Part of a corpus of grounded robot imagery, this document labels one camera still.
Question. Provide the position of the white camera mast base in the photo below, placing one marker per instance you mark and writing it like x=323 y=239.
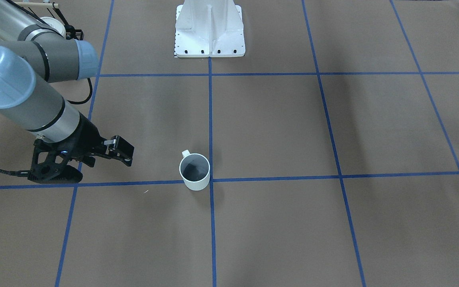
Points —
x=209 y=28

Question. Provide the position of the black wire cup rack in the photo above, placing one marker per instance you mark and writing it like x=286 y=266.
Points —
x=71 y=31

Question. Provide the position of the white mug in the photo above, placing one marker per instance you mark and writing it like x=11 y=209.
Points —
x=195 y=170

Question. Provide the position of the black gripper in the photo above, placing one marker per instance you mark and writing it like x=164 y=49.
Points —
x=86 y=137

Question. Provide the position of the brown paper table cover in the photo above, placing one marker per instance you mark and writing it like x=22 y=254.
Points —
x=333 y=145

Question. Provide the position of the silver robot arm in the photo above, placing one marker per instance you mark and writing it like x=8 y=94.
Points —
x=32 y=56

